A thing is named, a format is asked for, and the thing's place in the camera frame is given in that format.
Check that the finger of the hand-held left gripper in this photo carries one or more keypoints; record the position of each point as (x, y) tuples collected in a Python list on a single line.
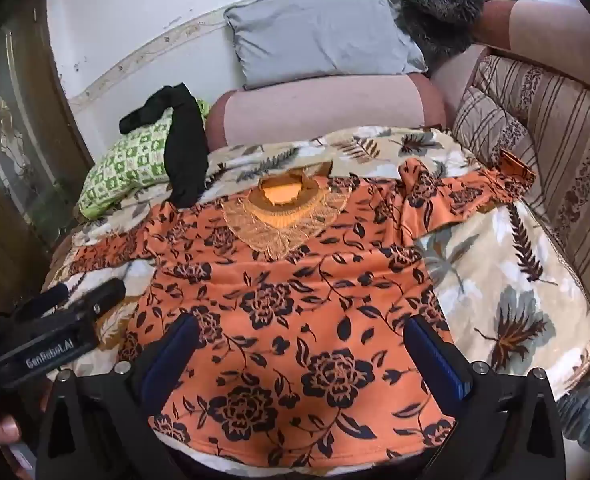
[(42, 301), (100, 296)]

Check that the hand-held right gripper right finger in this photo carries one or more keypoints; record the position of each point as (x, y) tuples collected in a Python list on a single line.
[(440, 360)]

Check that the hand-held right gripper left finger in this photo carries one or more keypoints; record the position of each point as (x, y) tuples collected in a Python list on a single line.
[(171, 360)]

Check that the orange black floral shirt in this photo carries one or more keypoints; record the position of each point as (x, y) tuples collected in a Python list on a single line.
[(295, 310)]

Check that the person's left hand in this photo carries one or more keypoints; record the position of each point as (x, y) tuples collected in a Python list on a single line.
[(6, 429)]

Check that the beige leaf print blanket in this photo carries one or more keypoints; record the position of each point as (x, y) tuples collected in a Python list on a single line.
[(500, 285)]

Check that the green white patterned pillow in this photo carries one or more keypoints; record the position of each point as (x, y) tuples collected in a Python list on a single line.
[(125, 165)]

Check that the wooden door with glass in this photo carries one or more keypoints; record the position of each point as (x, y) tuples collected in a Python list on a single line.
[(20, 135)]

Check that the black cloth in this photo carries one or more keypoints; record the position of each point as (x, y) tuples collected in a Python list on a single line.
[(185, 150)]

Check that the brown striped sofa cushion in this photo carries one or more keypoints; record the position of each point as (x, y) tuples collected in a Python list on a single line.
[(565, 125)]

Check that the pink bolster cushion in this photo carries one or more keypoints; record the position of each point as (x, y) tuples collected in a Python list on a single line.
[(315, 110)]

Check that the dark fuzzy cloth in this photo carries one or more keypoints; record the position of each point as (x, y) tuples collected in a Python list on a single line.
[(435, 25)]

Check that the grey pillow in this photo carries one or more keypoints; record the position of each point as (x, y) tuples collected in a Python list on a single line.
[(320, 35)]

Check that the pink sofa backrest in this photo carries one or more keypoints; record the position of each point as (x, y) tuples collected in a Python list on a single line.
[(535, 25)]

